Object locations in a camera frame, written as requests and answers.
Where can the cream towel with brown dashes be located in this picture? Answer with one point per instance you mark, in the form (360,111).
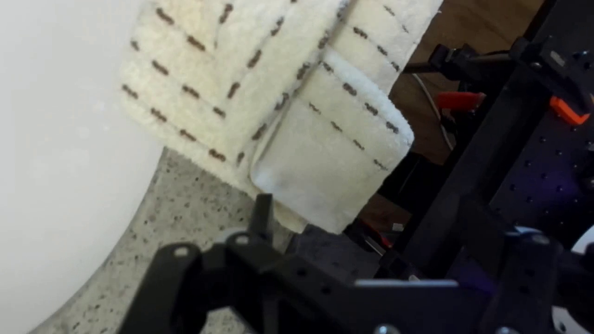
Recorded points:
(279,93)

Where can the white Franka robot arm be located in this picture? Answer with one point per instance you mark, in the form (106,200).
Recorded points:
(587,247)

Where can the white oval sink basin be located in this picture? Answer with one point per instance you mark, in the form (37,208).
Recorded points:
(62,154)

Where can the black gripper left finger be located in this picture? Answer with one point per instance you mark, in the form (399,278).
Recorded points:
(186,284)

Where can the black perforated robot stand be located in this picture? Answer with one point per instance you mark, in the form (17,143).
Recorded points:
(544,167)

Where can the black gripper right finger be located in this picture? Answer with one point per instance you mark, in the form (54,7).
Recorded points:
(526,284)

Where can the red clamp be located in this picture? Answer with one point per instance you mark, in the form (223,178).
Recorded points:
(459,100)

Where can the orange clamp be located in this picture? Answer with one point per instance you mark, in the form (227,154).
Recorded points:
(566,109)

